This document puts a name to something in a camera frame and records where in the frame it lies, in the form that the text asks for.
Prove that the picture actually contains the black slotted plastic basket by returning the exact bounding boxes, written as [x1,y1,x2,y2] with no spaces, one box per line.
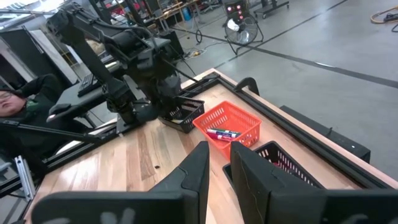
[157,95,206,134]
[222,140,325,191]

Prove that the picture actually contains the grey side table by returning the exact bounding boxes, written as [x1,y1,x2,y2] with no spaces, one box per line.
[46,61,125,124]

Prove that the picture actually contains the black keyboard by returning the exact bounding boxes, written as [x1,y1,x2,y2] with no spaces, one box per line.
[76,73,103,98]

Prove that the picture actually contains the yellow coiled floor cable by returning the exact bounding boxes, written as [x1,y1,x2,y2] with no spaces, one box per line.
[369,5,398,25]

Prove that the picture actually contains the black bar device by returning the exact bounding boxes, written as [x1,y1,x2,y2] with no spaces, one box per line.
[279,105,372,164]

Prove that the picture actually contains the red thin dry-erase marker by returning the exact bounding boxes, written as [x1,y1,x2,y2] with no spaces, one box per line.
[207,133,238,142]

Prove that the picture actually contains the floor fan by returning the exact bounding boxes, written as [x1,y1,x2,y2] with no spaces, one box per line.
[223,14,265,55]

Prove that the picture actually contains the orange slotted plastic basket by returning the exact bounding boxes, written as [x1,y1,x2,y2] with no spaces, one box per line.
[192,100,263,161]

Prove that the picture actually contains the white bracket strip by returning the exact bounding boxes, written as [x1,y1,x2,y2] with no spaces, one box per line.
[14,155,37,202]

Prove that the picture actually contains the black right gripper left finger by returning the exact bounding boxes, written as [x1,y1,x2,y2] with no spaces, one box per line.
[149,141,211,224]

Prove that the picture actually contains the black clamp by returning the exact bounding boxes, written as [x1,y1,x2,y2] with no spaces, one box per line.
[233,77,261,96]

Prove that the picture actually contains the black box with lights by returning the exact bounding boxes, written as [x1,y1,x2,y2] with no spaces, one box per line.
[223,0,250,20]

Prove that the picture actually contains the person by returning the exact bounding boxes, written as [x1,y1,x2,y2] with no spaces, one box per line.
[0,73,94,159]

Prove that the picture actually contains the black tall cabinet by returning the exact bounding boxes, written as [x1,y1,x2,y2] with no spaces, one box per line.
[0,26,75,91]

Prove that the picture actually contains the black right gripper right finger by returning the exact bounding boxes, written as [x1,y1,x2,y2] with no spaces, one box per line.
[229,141,327,224]

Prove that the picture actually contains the green thin marker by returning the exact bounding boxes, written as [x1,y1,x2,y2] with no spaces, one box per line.
[207,128,242,135]

